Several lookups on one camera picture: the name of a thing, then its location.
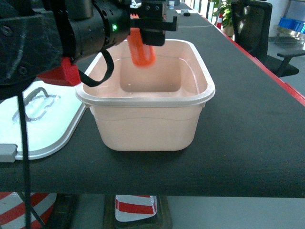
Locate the black table mat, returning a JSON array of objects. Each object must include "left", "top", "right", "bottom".
[{"left": 0, "top": 12, "right": 305, "bottom": 198}]

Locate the red wrist camera mount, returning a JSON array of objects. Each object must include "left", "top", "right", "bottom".
[{"left": 37, "top": 57, "right": 81, "bottom": 86}]

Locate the white box lid grey latch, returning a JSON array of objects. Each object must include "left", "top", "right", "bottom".
[{"left": 0, "top": 81, "right": 86, "bottom": 162}]

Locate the red white striped barrier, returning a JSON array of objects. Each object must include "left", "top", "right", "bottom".
[{"left": 0, "top": 192, "right": 57, "bottom": 229}]

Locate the black office chair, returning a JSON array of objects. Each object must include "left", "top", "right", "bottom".
[{"left": 231, "top": 0, "right": 305, "bottom": 78}]

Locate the red white cone under table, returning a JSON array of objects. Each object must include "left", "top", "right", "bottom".
[{"left": 114, "top": 195, "right": 158, "bottom": 222}]

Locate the orange cylindrical capacitor 4680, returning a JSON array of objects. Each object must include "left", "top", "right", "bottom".
[{"left": 127, "top": 27, "right": 156, "bottom": 68}]

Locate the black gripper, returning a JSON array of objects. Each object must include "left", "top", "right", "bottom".
[{"left": 92, "top": 0, "right": 179, "bottom": 47}]

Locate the pink plastic storage box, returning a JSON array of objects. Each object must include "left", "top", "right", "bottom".
[{"left": 76, "top": 39, "right": 215, "bottom": 151}]

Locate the green potted plant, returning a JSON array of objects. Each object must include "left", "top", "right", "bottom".
[{"left": 210, "top": 0, "right": 234, "bottom": 38}]

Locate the black cable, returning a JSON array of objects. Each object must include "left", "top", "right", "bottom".
[{"left": 16, "top": 47, "right": 115, "bottom": 229}]

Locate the blue bin on bench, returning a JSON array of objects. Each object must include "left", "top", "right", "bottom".
[{"left": 278, "top": 17, "right": 305, "bottom": 34}]

